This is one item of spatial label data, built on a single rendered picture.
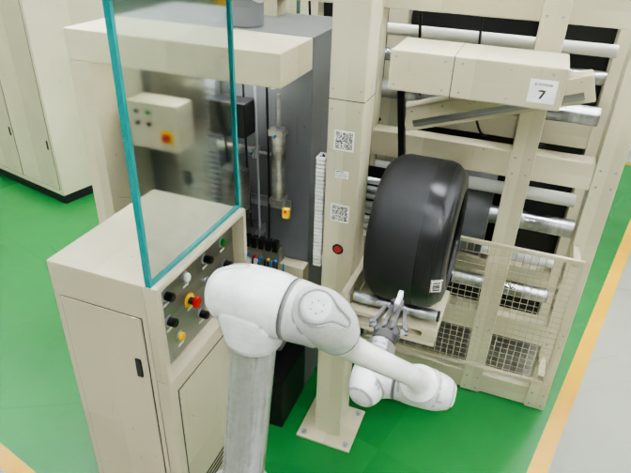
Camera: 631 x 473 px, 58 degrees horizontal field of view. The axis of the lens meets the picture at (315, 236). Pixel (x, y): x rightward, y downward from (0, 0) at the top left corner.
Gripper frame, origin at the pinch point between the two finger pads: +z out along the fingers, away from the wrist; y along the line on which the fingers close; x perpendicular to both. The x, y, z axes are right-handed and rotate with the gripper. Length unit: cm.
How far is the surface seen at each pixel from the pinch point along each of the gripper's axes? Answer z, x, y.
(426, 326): 18.5, 27.7, -8.0
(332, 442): 10, 113, 27
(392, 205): 21.4, -21.5, 9.5
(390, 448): 18, 115, 1
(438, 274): 14.3, -2.4, -10.0
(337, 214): 31.4, -5.7, 32.5
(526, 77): 64, -54, -24
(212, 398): -28, 46, 61
